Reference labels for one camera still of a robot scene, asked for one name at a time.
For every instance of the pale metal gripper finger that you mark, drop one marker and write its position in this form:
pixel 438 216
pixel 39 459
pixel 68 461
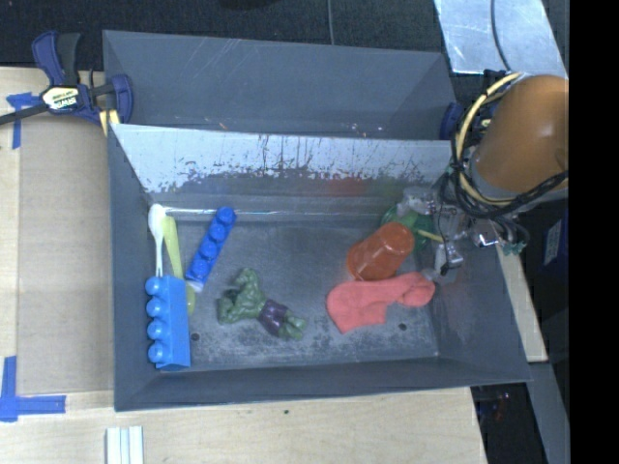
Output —
pixel 454 256
pixel 440 259

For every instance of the orange plastic cup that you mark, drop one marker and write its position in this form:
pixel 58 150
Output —
pixel 379 254

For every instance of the salmon pink cloth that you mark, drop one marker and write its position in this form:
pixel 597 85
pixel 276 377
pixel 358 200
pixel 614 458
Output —
pixel 367 302

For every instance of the grey metal bin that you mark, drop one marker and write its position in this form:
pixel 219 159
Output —
pixel 300 249

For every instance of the green toy figure purple shorts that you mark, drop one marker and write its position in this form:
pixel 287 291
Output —
pixel 244 302

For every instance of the narrow blue toy brick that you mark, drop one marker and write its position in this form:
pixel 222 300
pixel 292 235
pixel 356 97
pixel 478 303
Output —
pixel 210 247

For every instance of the yellow-green plastic spoon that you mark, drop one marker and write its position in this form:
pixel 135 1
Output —
pixel 173 244

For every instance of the wide blue toy brick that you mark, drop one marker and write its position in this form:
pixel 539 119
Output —
pixel 169 322

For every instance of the white plastic spoon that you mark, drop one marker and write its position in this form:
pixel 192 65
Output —
pixel 157 230

